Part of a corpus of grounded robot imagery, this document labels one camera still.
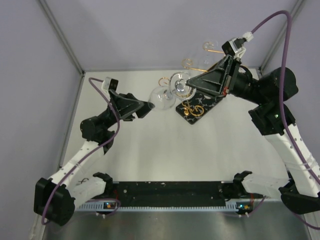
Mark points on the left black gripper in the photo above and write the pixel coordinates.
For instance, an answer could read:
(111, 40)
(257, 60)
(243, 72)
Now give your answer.
(126, 105)

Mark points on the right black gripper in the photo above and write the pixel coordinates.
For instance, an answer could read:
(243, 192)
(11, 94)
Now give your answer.
(220, 81)

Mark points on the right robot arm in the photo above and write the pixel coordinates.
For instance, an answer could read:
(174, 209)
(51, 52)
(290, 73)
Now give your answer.
(300, 190)

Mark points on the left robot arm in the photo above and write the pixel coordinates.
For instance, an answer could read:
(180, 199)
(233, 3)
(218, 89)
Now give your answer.
(57, 197)

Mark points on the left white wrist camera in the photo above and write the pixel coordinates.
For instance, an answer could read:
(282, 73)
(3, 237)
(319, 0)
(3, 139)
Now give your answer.
(109, 84)

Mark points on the gold wire glass rack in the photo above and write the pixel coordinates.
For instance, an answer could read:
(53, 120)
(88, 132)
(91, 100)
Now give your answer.
(196, 71)

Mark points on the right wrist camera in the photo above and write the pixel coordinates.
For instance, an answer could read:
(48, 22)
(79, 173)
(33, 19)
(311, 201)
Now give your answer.
(234, 47)

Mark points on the white cable duct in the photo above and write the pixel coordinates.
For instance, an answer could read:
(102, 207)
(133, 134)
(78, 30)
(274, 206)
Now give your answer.
(110, 206)

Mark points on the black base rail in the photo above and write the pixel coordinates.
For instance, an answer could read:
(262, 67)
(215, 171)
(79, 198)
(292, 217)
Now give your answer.
(179, 194)

